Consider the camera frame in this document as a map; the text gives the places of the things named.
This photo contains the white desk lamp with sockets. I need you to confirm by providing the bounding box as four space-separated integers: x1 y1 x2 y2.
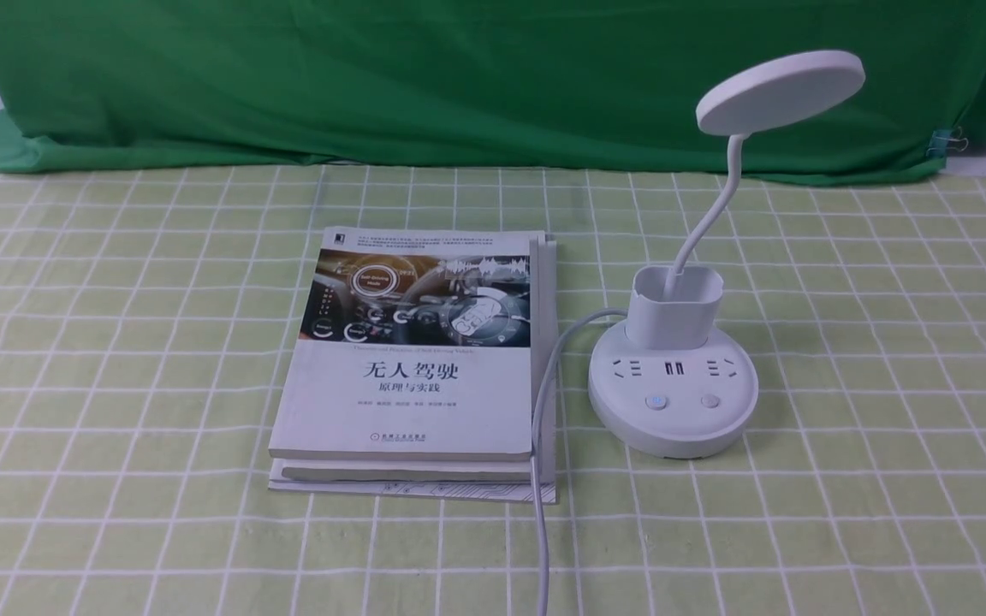
588 50 866 459

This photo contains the green checkered tablecloth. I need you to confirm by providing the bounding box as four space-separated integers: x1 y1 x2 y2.
0 165 986 615

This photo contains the green backdrop cloth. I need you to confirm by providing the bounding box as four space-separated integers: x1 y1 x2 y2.
0 1 986 186

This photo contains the bottom book with circuit pattern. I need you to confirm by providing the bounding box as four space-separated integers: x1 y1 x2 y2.
269 240 558 506

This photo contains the top book with car cover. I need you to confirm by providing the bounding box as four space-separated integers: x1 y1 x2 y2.
268 226 549 463

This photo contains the middle white book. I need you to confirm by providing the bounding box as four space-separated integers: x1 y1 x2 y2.
280 240 555 484

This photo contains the teal binder clip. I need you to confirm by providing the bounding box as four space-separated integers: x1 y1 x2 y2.
926 127 970 159

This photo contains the white lamp power cable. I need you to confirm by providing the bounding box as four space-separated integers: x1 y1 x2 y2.
529 309 629 616

